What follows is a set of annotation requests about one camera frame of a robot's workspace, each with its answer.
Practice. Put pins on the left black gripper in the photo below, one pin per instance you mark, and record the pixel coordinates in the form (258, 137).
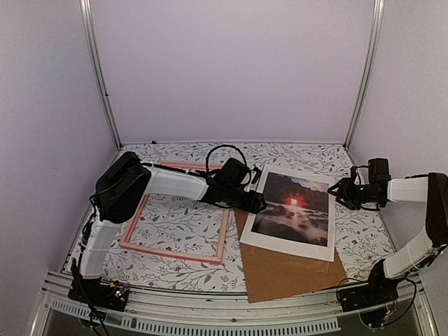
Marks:
(254, 205)

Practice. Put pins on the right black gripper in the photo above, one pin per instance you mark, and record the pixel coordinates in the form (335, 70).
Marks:
(348, 203)

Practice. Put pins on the landscape sunset photo print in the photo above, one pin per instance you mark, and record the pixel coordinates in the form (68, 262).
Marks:
(297, 210)

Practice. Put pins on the white photo mat board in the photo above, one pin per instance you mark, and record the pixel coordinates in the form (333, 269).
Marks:
(325, 253)

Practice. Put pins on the pink wooden picture frame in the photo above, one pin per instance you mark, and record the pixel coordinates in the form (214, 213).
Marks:
(175, 255)

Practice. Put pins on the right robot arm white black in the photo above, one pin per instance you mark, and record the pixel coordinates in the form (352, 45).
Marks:
(422, 199)

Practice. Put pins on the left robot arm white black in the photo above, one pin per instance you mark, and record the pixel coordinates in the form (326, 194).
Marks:
(119, 191)

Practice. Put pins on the brown cardboard backing board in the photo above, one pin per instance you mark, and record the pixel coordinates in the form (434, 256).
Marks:
(271, 275)

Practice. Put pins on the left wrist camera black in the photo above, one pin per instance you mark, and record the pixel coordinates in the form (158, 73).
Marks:
(235, 173)

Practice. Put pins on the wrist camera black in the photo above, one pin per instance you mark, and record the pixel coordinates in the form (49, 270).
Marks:
(235, 173)
(378, 170)

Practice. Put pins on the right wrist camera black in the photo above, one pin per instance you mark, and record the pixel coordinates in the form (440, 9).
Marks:
(378, 170)

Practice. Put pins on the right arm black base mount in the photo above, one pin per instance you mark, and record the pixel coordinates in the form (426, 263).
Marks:
(367, 296)

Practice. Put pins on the aluminium front rail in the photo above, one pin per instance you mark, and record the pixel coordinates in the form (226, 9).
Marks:
(172, 312)

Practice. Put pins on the right aluminium corner post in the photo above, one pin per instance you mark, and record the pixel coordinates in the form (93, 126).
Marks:
(372, 45)

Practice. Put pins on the aluminium corner post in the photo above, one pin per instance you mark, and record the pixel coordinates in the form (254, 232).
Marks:
(93, 49)
(372, 45)

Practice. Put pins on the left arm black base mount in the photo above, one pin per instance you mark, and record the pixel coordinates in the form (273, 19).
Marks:
(113, 295)

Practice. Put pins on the left aluminium corner post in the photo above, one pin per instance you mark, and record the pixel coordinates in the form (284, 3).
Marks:
(93, 49)

